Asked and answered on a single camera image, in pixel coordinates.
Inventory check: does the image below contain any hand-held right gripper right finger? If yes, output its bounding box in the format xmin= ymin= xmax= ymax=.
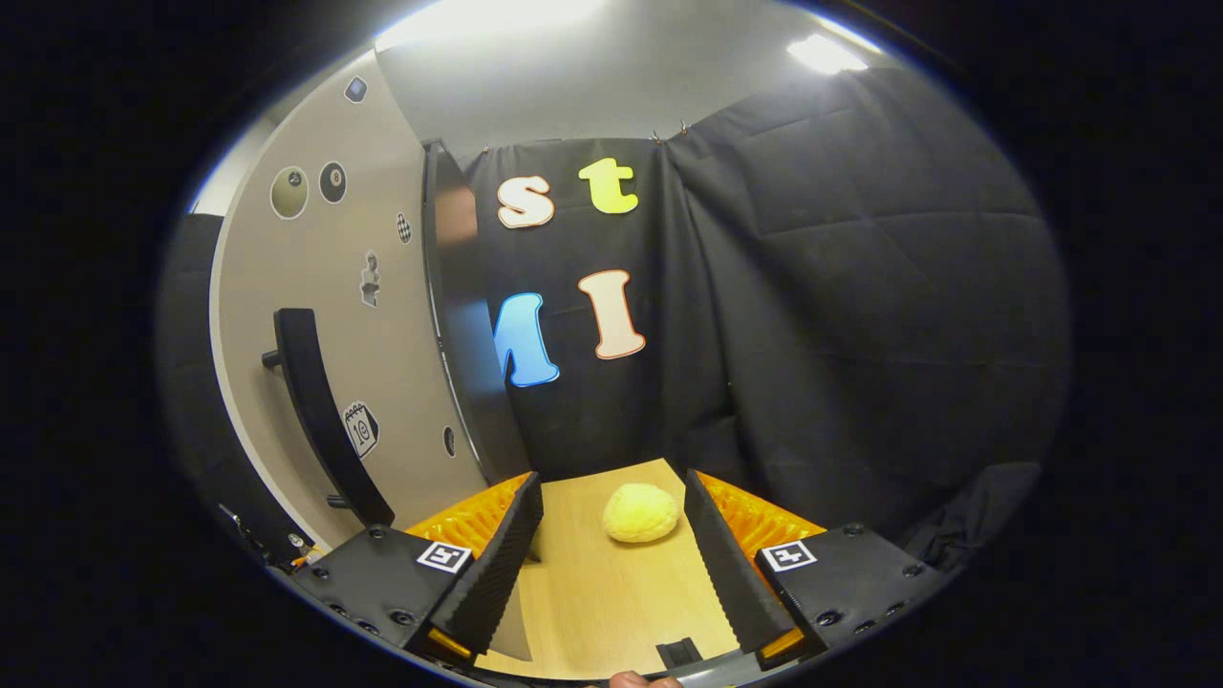
xmin=684 ymin=468 xmax=947 ymax=670

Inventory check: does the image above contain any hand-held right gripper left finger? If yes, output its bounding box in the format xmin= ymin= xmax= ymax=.
xmin=291 ymin=471 xmax=544 ymax=662

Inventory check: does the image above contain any black door handle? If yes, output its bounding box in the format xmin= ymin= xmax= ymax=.
xmin=261 ymin=308 xmax=396 ymax=528

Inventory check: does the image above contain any grey cabinet door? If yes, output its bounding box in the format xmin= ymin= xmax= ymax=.
xmin=208 ymin=48 xmax=493 ymax=555

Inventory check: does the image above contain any yellow sponge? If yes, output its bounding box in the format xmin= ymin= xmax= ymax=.
xmin=602 ymin=483 xmax=681 ymax=544

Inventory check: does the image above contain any black backdrop cloth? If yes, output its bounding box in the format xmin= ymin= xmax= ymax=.
xmin=158 ymin=67 xmax=1071 ymax=574

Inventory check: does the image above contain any ceiling light panel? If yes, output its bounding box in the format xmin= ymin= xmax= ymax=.
xmin=788 ymin=33 xmax=870 ymax=75
xmin=373 ymin=0 xmax=612 ymax=51

